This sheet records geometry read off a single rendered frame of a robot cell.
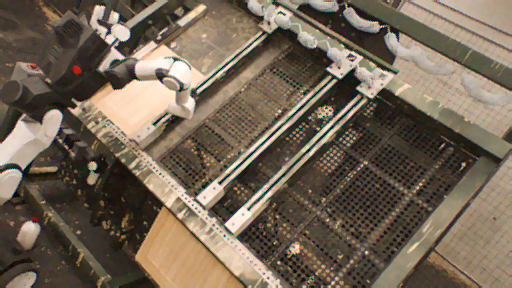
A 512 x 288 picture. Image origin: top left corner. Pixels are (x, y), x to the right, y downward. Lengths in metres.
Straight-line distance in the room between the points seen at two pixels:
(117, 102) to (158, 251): 0.89
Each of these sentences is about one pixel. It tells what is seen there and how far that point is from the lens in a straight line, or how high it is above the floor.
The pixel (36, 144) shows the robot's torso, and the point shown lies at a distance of 2.38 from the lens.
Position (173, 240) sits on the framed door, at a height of 0.52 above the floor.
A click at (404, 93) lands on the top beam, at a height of 1.83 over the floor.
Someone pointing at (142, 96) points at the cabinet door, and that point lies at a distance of 2.73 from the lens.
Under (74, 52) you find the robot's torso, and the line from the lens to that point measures 2.15.
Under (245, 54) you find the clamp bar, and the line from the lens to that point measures 2.71.
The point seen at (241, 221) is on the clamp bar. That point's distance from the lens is 2.16.
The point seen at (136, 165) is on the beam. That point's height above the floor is 0.85.
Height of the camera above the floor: 1.94
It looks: 17 degrees down
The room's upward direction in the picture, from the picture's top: 30 degrees clockwise
